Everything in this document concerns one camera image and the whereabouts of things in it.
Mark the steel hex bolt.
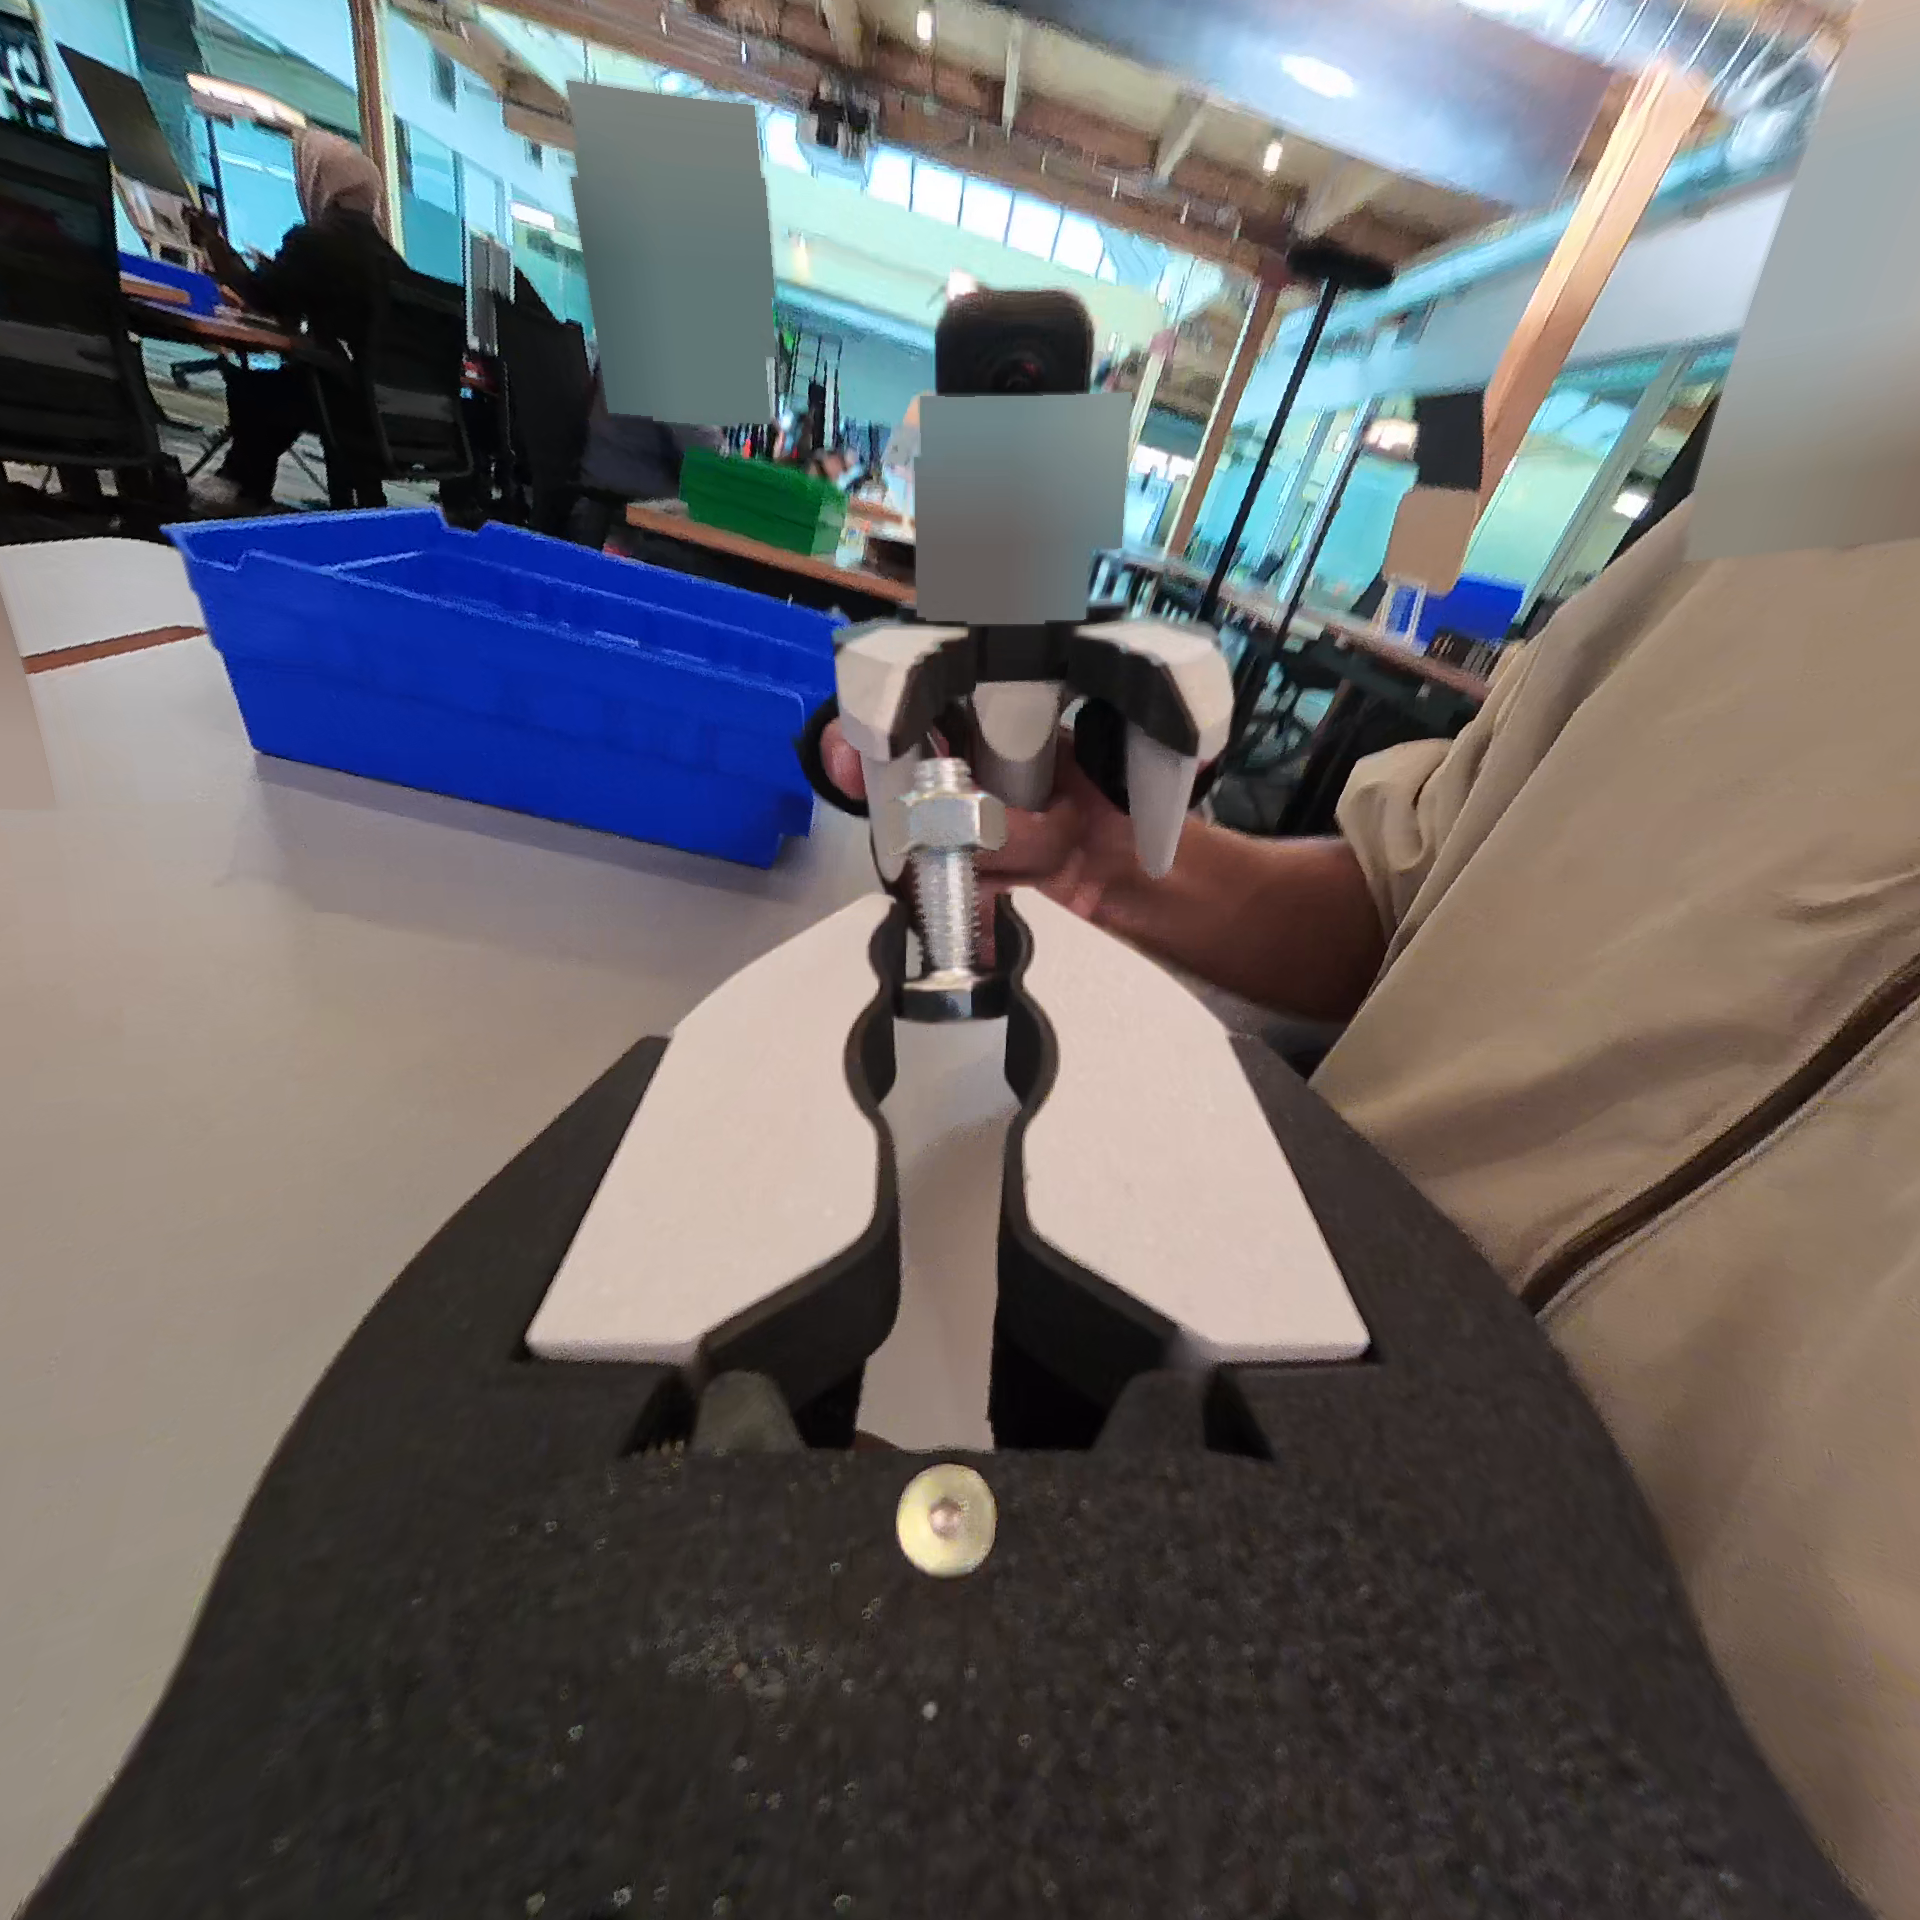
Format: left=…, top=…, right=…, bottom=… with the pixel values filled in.
left=899, top=841, right=1011, bottom=1015

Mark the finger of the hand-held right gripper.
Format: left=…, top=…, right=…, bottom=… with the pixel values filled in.
left=831, top=616, right=983, bottom=818
left=975, top=616, right=1241, bottom=880

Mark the black floor lamp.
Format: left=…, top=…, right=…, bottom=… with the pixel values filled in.
left=1196, top=243, right=1400, bottom=626

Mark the person's right hand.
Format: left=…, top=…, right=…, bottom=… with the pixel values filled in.
left=821, top=732, right=1208, bottom=940

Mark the blue plastic bin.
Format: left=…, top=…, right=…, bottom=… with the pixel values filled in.
left=161, top=502, right=874, bottom=873

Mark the green crate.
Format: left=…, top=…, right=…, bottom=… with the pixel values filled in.
left=679, top=449, right=863, bottom=563

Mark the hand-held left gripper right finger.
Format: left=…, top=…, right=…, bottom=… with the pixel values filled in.
left=1001, top=889, right=1378, bottom=1416

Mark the black mesh office chair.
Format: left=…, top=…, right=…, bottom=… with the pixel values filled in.
left=0, top=121, right=188, bottom=541

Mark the steel hex nut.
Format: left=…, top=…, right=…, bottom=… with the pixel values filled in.
left=891, top=756, right=1015, bottom=860

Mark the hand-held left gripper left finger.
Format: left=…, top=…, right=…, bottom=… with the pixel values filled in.
left=522, top=893, right=903, bottom=1416

